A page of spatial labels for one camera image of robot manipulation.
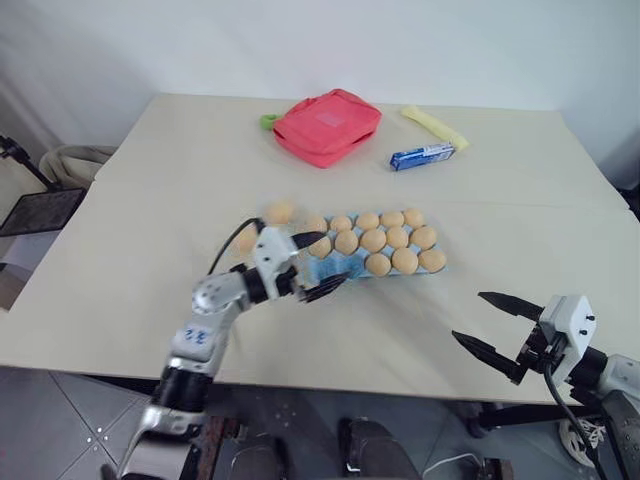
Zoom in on white thin cable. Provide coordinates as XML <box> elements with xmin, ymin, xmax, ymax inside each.
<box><xmin>423</xmin><ymin>452</ymin><xmax>482</xmax><ymax>480</ymax></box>

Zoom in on red fabric pouch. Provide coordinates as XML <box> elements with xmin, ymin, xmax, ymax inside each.
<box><xmin>272</xmin><ymin>88</ymin><xmax>384</xmax><ymax>170</ymax></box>

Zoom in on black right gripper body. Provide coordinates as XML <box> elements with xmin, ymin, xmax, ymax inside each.
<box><xmin>511</xmin><ymin>322</ymin><xmax>565</xmax><ymax>384</ymax></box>

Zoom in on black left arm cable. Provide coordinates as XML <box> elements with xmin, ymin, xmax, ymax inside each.
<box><xmin>207</xmin><ymin>217</ymin><xmax>265</xmax><ymax>276</ymax></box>

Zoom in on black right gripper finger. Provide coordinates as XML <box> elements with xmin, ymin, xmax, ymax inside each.
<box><xmin>478</xmin><ymin>292</ymin><xmax>544</xmax><ymax>322</ymax></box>
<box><xmin>451</xmin><ymin>329</ymin><xmax>524</xmax><ymax>384</ymax></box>

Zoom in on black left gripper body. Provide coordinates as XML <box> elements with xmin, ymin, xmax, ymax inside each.
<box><xmin>273</xmin><ymin>264</ymin><xmax>311</xmax><ymax>304</ymax></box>

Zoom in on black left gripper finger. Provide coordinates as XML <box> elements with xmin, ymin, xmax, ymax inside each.
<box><xmin>291</xmin><ymin>230</ymin><xmax>330</xmax><ymax>250</ymax></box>
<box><xmin>298</xmin><ymin>271</ymin><xmax>352</xmax><ymax>305</ymax></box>

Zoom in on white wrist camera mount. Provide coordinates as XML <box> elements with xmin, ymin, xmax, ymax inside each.
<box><xmin>538</xmin><ymin>294</ymin><xmax>599</xmax><ymax>374</ymax></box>
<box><xmin>251</xmin><ymin>226</ymin><xmax>301</xmax><ymax>301</ymax></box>

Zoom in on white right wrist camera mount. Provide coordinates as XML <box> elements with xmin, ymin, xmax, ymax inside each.
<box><xmin>538</xmin><ymin>294</ymin><xmax>599</xmax><ymax>374</ymax></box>

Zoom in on blue rectangular packet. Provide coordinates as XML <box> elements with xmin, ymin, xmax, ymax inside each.
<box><xmin>389</xmin><ymin>141</ymin><xmax>458</xmax><ymax>173</ymax></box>

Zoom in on black table frame bar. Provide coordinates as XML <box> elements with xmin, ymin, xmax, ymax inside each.
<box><xmin>467</xmin><ymin>401</ymin><xmax>604</xmax><ymax>439</ymax></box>

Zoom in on black tripod stand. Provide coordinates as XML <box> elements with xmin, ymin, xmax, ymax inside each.
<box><xmin>0</xmin><ymin>134</ymin><xmax>62</xmax><ymax>192</ymax></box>

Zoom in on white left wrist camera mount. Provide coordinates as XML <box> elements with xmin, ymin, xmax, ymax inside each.
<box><xmin>251</xmin><ymin>226</ymin><xmax>301</xmax><ymax>301</ymax></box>

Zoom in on yellow foam tube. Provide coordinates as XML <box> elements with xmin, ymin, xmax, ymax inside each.
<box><xmin>400</xmin><ymin>104</ymin><xmax>472</xmax><ymax>152</ymax></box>

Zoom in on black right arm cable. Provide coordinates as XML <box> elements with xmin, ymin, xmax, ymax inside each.
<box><xmin>543</xmin><ymin>357</ymin><xmax>614</xmax><ymax>480</ymax></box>

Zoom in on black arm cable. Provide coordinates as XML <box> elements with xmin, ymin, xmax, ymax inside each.
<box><xmin>543</xmin><ymin>357</ymin><xmax>614</xmax><ymax>480</ymax></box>
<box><xmin>207</xmin><ymin>217</ymin><xmax>265</xmax><ymax>276</ymax></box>

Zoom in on beige fabric bag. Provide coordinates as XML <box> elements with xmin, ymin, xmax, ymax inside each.
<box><xmin>39</xmin><ymin>144</ymin><xmax>119</xmax><ymax>190</ymax></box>

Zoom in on blue egg carton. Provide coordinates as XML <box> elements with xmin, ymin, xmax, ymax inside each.
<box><xmin>298</xmin><ymin>211</ymin><xmax>450</xmax><ymax>284</ymax></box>

